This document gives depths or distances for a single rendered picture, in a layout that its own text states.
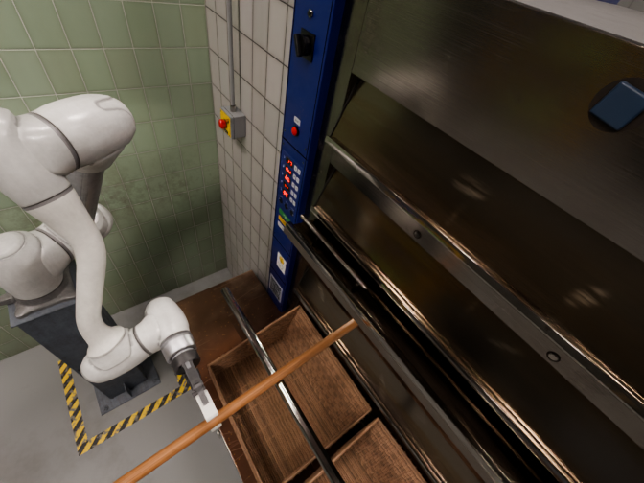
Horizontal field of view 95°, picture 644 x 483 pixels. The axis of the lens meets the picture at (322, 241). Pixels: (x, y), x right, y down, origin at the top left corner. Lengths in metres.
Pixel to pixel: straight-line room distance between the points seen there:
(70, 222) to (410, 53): 0.81
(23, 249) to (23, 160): 0.55
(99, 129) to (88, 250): 0.28
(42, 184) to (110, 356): 0.48
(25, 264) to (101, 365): 0.45
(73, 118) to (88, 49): 0.70
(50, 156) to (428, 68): 0.78
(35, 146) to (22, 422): 1.90
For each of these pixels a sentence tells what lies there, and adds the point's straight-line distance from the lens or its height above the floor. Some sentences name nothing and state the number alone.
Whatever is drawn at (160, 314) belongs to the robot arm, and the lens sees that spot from 1.04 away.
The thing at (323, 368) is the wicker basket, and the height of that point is 0.74.
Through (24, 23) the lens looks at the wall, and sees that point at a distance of 1.52.
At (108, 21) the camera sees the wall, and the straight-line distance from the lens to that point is 1.53.
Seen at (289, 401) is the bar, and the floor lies 1.17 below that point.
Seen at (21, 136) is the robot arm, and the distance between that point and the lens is 0.84.
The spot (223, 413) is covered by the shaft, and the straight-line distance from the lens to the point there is 0.95.
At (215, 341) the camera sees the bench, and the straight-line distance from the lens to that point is 1.70.
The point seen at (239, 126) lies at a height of 1.47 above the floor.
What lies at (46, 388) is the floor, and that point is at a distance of 2.52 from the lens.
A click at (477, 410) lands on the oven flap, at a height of 1.40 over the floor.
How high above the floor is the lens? 2.13
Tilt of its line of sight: 47 degrees down
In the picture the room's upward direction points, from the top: 16 degrees clockwise
